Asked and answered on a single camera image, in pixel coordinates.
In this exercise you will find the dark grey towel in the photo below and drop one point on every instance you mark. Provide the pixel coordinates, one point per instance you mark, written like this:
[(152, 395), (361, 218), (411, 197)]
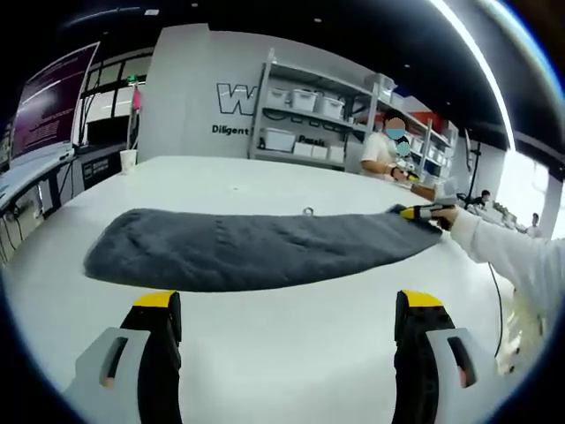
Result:
[(265, 249)]

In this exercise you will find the person's right hand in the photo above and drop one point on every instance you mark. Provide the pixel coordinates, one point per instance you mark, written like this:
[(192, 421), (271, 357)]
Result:
[(448, 217)]

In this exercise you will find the brown wooden box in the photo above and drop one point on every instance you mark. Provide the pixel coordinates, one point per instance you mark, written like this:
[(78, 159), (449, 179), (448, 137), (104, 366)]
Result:
[(423, 191)]

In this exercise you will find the black stand pole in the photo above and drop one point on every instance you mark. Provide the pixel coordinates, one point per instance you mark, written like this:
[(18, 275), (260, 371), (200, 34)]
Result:
[(476, 163)]

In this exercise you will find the white ceiling light strip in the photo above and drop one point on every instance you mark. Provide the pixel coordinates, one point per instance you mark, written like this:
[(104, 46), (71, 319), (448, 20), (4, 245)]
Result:
[(481, 66)]

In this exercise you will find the grey metal shelf unit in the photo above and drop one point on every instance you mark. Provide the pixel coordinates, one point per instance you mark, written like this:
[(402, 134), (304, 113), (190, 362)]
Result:
[(309, 119)]

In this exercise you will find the group of white storage bins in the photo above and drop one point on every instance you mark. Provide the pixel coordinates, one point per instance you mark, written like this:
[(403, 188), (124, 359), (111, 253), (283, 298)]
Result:
[(304, 99)]

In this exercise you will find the black low cabinet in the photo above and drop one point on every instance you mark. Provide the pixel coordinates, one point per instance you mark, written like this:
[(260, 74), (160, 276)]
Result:
[(100, 170)]

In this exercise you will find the white paper cup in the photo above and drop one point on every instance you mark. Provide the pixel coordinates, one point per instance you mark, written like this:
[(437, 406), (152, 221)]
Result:
[(128, 160)]

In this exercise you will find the white screen desk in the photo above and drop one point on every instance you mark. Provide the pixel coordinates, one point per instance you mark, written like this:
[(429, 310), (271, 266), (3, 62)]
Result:
[(31, 174)]

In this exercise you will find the pink hanging item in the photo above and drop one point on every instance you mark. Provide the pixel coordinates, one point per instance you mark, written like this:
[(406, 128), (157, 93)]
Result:
[(137, 98)]

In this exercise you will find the large purple display screen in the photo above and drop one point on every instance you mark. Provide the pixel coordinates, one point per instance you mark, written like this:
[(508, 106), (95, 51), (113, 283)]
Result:
[(50, 101)]

